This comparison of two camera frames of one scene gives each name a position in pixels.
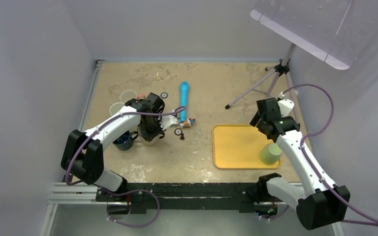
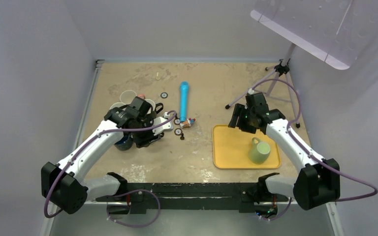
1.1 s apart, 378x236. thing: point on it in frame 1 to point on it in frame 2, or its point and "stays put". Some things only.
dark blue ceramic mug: [125, 141] stays put
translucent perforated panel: [335, 32] stays put
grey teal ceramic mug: [115, 107] stays put
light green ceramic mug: [270, 154] to [259, 151]
